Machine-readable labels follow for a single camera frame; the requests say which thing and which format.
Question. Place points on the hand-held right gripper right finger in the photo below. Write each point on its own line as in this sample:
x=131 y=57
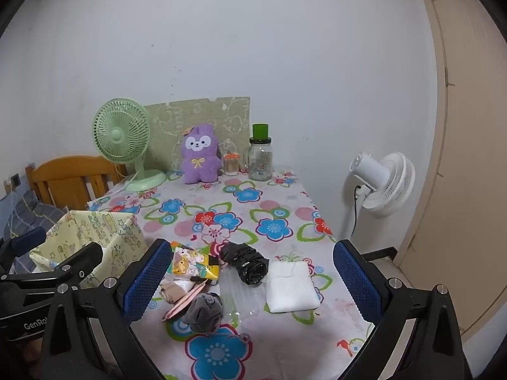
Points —
x=356 y=281

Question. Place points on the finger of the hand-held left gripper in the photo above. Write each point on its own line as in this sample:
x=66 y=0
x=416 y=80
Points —
x=27 y=238
x=79 y=263

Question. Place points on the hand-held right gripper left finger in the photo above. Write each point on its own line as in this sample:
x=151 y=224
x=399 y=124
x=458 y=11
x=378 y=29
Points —
x=146 y=281

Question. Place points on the beige sock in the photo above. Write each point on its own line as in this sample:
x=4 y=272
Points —
x=170 y=291

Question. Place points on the pink cartoon tissue packet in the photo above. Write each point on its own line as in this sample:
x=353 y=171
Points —
x=186 y=300

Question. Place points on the colourful cartoon packet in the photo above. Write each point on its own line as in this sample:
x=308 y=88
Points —
x=194 y=265

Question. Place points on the yellow printed storage box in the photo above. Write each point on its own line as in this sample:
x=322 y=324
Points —
x=122 y=233

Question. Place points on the grey sock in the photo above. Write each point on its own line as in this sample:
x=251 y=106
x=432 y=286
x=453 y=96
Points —
x=202 y=312

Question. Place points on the white cloth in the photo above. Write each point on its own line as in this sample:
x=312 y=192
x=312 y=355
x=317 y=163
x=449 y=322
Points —
x=291 y=287

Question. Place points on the black plastic bag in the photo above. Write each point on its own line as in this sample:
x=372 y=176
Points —
x=245 y=263

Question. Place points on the blue plaid pillow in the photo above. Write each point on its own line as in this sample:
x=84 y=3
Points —
x=35 y=211

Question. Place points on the wooden bed headboard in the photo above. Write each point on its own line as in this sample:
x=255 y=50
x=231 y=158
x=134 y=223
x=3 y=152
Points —
x=67 y=178

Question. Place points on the clear plastic bag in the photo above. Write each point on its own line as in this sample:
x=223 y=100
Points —
x=241 y=297

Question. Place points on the white standing fan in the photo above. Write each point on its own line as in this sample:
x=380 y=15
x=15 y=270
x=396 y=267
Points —
x=388 y=182

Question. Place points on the floral tablecloth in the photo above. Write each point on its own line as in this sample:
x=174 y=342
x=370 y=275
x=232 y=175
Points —
x=269 y=206

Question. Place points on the purple plush toy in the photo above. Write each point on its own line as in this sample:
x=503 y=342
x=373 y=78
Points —
x=200 y=158

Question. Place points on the green desk fan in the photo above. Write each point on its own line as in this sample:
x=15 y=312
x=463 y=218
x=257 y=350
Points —
x=119 y=134

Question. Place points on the toothpick holder with orange lid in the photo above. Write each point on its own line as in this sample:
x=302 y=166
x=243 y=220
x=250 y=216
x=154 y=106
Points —
x=231 y=166

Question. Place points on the glass jar with green lid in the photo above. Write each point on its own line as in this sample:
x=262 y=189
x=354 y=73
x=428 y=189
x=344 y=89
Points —
x=260 y=158

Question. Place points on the green patterned board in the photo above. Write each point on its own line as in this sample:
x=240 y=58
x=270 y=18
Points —
x=174 y=118

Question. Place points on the beige door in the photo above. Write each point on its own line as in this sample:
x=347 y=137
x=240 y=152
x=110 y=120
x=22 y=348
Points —
x=475 y=166

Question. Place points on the wall socket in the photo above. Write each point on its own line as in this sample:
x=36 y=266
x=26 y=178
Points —
x=15 y=180

